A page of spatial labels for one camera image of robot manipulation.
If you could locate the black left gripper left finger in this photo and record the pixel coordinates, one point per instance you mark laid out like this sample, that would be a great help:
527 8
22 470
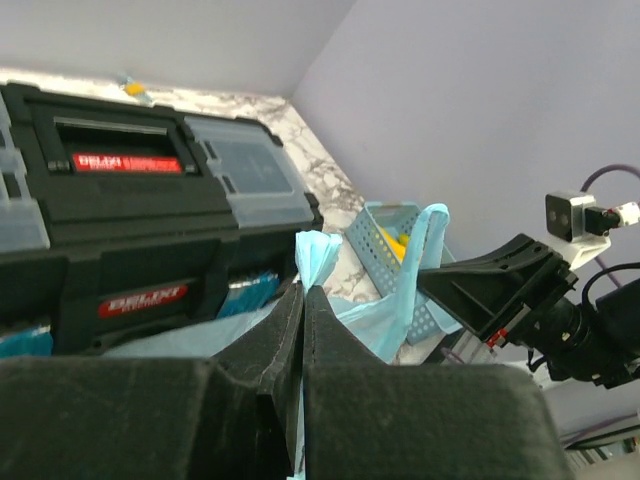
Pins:
232 416

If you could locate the black plastic toolbox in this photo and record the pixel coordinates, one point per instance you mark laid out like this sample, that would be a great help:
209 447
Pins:
121 221

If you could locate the yellow fake banana bunch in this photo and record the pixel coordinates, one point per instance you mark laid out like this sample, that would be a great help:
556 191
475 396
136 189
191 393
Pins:
397 244

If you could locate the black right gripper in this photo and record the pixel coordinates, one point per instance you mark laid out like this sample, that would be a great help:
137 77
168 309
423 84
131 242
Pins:
515 292

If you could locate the light blue plastic basket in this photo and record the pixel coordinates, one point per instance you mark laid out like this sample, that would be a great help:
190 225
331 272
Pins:
383 268

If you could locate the small yellow blue object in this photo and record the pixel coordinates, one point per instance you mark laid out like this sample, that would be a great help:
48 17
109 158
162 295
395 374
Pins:
134 89

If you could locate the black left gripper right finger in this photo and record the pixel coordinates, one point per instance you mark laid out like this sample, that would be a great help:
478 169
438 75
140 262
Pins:
365 419

